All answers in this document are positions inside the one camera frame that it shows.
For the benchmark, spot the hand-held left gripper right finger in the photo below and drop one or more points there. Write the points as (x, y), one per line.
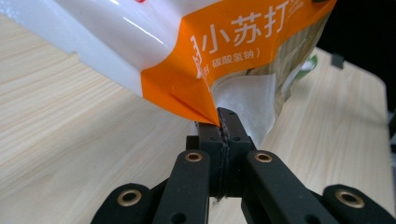
(235, 146)

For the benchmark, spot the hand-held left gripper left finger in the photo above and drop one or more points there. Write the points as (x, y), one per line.
(214, 161)

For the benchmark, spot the green and white powder packet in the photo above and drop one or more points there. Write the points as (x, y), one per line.
(309, 63)

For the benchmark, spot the white and orange powder packet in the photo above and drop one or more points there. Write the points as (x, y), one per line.
(155, 37)

